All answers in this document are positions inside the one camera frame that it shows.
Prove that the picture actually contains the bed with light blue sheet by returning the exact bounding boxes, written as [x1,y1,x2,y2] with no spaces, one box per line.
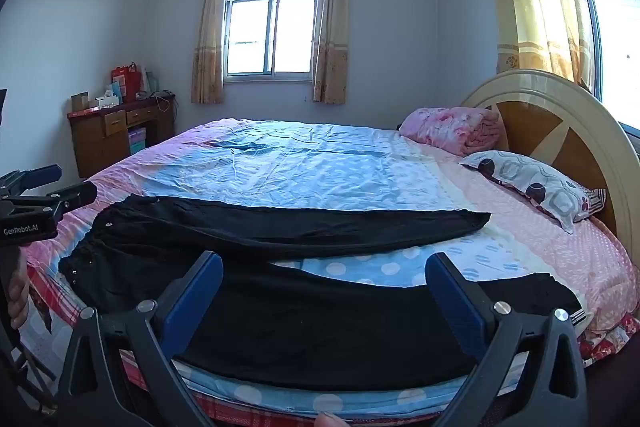
[20,119,637,427]

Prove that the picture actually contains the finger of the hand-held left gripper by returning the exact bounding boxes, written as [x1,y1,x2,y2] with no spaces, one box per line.
[0,164,62,194]
[0,181,98,220]

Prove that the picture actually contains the red gift bag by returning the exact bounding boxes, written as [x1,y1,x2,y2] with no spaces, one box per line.
[111,63,140,102]

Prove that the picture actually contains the pink pillow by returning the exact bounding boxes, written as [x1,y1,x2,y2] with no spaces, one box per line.
[398,107,506,156]

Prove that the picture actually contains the sliding window with white frame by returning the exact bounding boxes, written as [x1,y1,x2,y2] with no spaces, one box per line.
[223,0,323,82]

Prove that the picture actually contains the black pants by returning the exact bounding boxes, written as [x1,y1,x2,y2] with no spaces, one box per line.
[58,194,583,392]

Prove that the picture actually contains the beige floral curtain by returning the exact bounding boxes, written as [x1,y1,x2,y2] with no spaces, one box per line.
[191,0,232,105]
[312,0,351,104]

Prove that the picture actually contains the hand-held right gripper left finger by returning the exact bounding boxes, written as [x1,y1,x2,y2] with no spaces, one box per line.
[55,251,224,427]

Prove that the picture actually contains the cream wooden round headboard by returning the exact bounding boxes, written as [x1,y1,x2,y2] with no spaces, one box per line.
[460,69,640,269]

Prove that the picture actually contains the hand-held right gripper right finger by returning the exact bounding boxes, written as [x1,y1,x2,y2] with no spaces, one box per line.
[425,252,589,427]

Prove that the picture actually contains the person's left hand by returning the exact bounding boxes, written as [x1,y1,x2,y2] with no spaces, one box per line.
[9,251,32,332]

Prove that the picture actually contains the grey patterned pillow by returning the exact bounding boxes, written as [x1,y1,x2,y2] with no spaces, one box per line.
[459,150,607,234]

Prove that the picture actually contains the large bright window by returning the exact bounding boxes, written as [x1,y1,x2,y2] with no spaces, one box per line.
[570,0,640,132]

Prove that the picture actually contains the brown wooden desk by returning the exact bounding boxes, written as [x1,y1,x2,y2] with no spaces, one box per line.
[67,94,176,178]

